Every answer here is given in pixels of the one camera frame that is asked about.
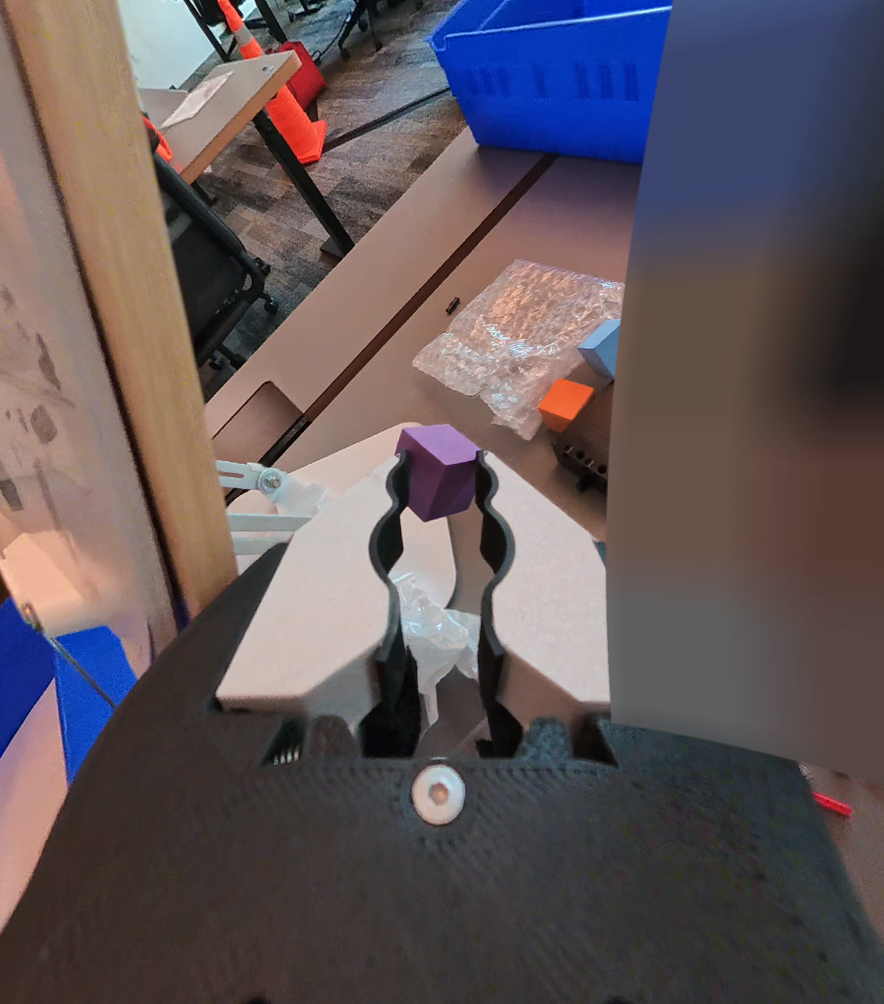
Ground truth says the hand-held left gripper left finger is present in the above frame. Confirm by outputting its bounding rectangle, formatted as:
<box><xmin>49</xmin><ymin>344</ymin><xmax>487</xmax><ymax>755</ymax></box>
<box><xmin>216</xmin><ymin>455</ymin><xmax>421</xmax><ymax>758</ymax></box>

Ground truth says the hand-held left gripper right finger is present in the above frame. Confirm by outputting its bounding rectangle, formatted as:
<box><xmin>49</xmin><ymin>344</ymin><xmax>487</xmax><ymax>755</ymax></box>
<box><xmin>477</xmin><ymin>453</ymin><xmax>611</xmax><ymax>757</ymax></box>

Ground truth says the purple wooden cube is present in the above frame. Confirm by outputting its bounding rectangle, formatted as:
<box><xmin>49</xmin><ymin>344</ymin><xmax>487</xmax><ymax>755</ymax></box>
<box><xmin>395</xmin><ymin>424</ymin><xmax>482</xmax><ymax>522</ymax></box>

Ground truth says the orange wooden cube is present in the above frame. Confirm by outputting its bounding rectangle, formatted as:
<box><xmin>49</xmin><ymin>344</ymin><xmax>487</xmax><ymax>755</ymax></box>
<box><xmin>538</xmin><ymin>379</ymin><xmax>596</xmax><ymax>432</ymax></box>

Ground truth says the blue wooden cube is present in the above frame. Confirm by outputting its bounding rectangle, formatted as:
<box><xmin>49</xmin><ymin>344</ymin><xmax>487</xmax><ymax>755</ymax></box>
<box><xmin>577</xmin><ymin>317</ymin><xmax>622</xmax><ymax>381</ymax></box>

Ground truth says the blue plastic storage bin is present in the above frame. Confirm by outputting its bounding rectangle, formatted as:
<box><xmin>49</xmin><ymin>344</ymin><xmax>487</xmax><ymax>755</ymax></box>
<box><xmin>428</xmin><ymin>0</ymin><xmax>674</xmax><ymax>166</ymax></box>

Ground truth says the clear bag of orange gears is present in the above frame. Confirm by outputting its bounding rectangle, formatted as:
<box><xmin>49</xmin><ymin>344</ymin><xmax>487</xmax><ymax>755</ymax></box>
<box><xmin>399</xmin><ymin>568</ymin><xmax>482</xmax><ymax>726</ymax></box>

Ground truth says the black perforated plastic block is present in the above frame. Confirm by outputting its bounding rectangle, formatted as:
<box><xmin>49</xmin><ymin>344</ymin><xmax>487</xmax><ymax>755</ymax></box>
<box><xmin>552</xmin><ymin>384</ymin><xmax>614</xmax><ymax>491</ymax></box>

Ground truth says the clear bubble wrap sheet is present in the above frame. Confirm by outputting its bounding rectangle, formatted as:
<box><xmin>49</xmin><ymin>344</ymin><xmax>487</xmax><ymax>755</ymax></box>
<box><xmin>413</xmin><ymin>259</ymin><xmax>625</xmax><ymax>440</ymax></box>

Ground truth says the black office chair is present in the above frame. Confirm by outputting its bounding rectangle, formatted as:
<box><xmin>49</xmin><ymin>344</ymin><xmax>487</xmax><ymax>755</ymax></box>
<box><xmin>152</xmin><ymin>153</ymin><xmax>278</xmax><ymax>370</ymax></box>

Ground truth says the white board with wooden edge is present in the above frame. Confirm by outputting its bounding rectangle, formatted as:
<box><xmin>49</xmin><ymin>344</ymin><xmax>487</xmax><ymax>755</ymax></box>
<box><xmin>0</xmin><ymin>0</ymin><xmax>239</xmax><ymax>652</ymax></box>

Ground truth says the orange traffic cone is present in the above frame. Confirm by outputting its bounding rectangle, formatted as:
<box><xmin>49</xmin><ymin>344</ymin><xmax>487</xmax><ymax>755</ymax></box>
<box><xmin>218</xmin><ymin>0</ymin><xmax>329</xmax><ymax>166</ymax></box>

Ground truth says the light wooden side table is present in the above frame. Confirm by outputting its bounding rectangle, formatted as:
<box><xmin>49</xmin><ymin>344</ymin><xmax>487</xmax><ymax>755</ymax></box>
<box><xmin>140</xmin><ymin>51</ymin><xmax>355</xmax><ymax>256</ymax></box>

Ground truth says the clear plastic sheet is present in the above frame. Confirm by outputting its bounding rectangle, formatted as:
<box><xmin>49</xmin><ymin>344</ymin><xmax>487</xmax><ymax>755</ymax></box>
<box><xmin>163</xmin><ymin>71</ymin><xmax>235</xmax><ymax>127</ymax></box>

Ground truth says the red bag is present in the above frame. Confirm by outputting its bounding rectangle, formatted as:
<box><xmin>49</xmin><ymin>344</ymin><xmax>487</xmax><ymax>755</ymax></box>
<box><xmin>281</xmin><ymin>39</ymin><xmax>327</xmax><ymax>103</ymax></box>

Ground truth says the grey desk with cable flap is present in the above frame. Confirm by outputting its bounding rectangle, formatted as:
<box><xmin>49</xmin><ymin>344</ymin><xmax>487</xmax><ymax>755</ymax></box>
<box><xmin>202</xmin><ymin>129</ymin><xmax>561</xmax><ymax>472</ymax></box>

